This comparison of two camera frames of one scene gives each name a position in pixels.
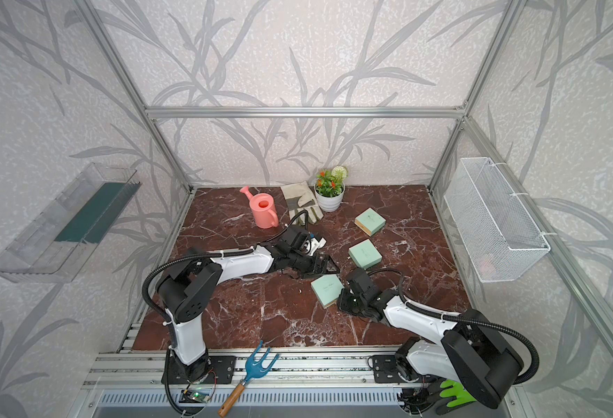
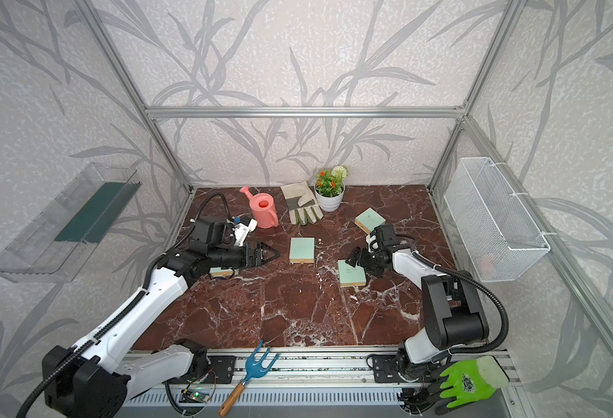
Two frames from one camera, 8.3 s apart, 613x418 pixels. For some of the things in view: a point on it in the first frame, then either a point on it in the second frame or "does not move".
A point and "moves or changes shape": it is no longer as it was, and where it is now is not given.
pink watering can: (262, 205) does not move
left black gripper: (316, 272) -> (264, 258)
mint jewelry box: (370, 221) does not move
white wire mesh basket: (500, 234) does not move
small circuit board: (198, 396) does not move
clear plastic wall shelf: (54, 246) does not move
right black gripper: (342, 300) -> (361, 261)
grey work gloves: (299, 198) does not move
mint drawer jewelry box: (326, 289) moves or changes shape
